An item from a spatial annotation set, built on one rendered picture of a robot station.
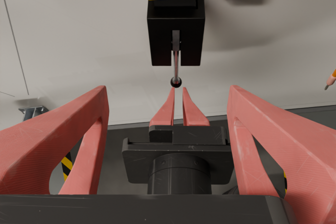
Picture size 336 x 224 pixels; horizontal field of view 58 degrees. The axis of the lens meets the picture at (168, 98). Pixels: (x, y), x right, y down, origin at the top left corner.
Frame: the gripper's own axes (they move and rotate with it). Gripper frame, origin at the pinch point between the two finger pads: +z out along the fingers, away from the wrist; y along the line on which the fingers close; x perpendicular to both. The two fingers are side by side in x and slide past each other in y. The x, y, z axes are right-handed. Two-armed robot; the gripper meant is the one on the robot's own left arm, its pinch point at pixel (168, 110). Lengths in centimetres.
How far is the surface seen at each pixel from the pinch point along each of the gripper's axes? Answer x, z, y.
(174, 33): 2.0, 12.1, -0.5
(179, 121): 27.7, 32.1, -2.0
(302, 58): 11.0, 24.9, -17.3
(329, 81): 6.1, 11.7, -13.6
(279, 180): 105, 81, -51
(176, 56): 4.9, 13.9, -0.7
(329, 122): 78, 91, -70
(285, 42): 8.4, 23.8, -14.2
